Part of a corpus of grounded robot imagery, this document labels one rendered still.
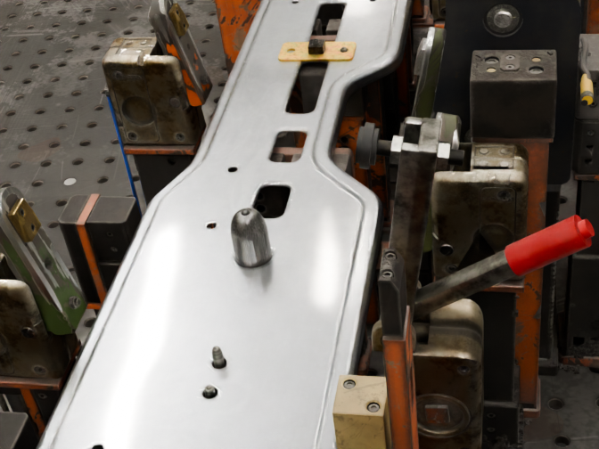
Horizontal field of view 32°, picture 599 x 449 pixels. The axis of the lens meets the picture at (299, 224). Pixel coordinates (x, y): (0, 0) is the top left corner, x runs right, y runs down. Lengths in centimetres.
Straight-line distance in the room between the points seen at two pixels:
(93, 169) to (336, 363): 87
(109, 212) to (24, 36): 105
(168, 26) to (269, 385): 45
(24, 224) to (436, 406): 34
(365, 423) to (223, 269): 26
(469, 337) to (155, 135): 54
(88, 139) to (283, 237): 79
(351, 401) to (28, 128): 114
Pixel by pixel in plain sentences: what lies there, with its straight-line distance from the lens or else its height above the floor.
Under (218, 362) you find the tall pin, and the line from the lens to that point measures 79.
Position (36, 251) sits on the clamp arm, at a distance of 85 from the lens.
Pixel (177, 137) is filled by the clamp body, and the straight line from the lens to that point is 115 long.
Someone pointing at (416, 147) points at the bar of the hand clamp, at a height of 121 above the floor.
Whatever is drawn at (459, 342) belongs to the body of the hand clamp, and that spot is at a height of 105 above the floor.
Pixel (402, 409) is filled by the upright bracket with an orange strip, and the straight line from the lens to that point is 62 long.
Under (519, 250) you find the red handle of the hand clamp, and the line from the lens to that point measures 68.
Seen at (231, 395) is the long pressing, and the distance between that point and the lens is 78.
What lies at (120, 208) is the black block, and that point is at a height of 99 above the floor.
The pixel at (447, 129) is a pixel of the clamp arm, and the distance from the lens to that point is 83.
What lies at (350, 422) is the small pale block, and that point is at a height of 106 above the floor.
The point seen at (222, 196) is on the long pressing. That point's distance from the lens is 96.
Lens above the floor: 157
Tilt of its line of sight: 39 degrees down
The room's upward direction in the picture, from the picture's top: 8 degrees counter-clockwise
